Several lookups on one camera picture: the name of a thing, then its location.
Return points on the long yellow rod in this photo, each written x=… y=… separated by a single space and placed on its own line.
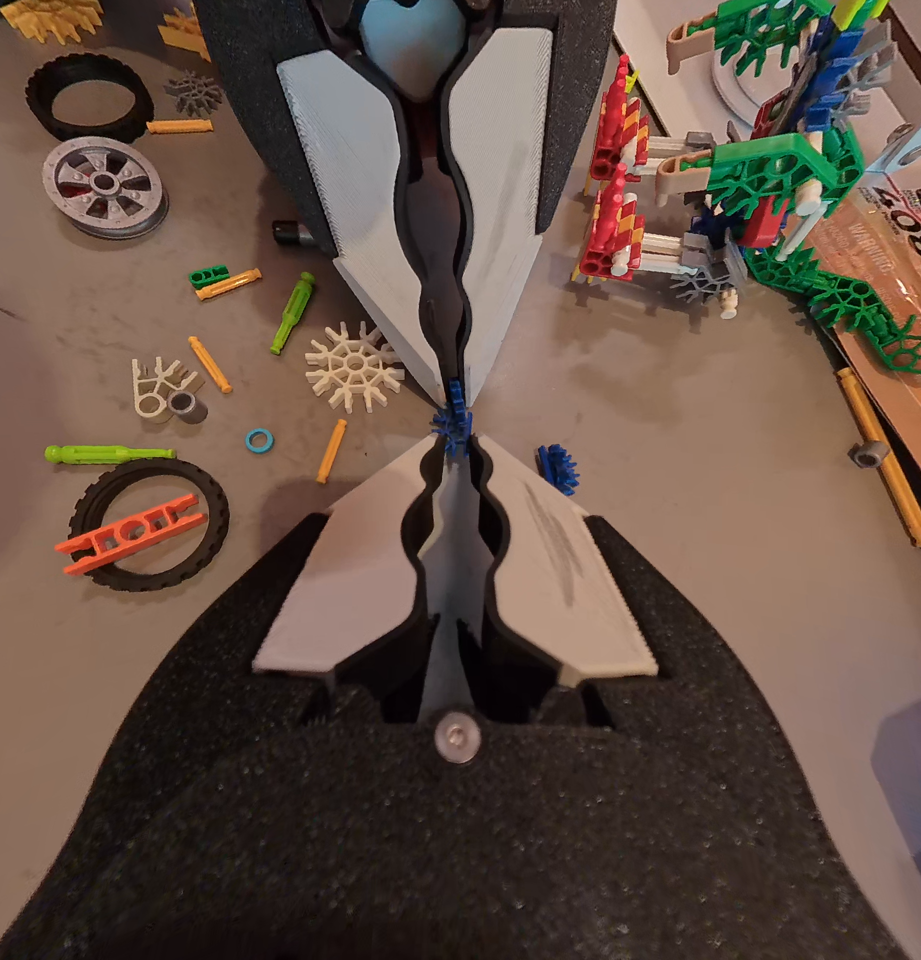
x=899 y=495

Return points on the black short cylinder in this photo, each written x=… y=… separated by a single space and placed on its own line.
x=289 y=232

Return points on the small green connector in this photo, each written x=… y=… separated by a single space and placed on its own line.
x=208 y=277

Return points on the grey spacer cylinder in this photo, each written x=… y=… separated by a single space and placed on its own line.
x=187 y=408

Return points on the silver wheel hub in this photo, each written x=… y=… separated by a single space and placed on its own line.
x=104 y=187

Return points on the yellow snowflake connector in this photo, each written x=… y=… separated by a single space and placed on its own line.
x=52 y=16
x=189 y=34

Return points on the lime green rod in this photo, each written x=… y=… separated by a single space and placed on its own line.
x=293 y=311
x=108 y=454

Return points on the white snowflake connector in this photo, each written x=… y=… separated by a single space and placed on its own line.
x=352 y=367

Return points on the colourful construction toy model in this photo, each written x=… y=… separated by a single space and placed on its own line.
x=760 y=161

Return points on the white fan-shaped connector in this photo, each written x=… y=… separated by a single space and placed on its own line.
x=151 y=390

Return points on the orange ladder connector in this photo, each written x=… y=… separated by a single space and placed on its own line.
x=134 y=534

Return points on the brown cardboard box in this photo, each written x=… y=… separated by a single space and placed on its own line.
x=888 y=420

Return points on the small blue snowflake connector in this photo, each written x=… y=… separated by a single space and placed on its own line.
x=559 y=469
x=451 y=433

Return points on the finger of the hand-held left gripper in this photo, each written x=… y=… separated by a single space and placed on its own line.
x=502 y=165
x=348 y=187

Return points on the black rubber tyre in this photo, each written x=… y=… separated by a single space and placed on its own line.
x=205 y=551
x=40 y=105

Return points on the grey clip connector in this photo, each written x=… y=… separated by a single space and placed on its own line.
x=869 y=454

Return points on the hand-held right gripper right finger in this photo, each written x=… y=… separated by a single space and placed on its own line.
x=565 y=592

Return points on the grey snowflake connector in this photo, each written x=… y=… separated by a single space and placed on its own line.
x=194 y=94

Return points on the pale blue plastic plate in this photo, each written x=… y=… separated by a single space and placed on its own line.
x=899 y=161

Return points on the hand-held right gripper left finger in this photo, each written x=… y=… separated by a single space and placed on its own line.
x=340 y=592

